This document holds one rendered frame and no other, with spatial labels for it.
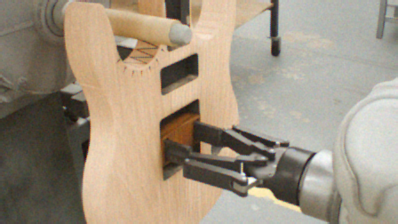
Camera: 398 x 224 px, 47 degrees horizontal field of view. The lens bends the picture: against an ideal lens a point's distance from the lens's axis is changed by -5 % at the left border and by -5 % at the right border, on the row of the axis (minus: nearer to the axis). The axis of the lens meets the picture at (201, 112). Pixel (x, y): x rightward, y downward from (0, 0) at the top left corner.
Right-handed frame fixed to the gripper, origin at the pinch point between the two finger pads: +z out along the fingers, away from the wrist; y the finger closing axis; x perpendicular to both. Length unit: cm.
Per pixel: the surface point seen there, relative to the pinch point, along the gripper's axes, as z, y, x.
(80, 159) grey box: 36.2, 9.4, -19.9
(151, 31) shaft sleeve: -2.1, -9.1, 19.0
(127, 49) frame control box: 22.4, 12.5, 7.3
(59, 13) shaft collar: 14.1, -9.8, 19.6
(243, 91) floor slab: 107, 212, -86
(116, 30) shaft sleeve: 3.7, -9.1, 18.3
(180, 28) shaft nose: -5.8, -8.3, 19.7
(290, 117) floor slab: 64, 195, -88
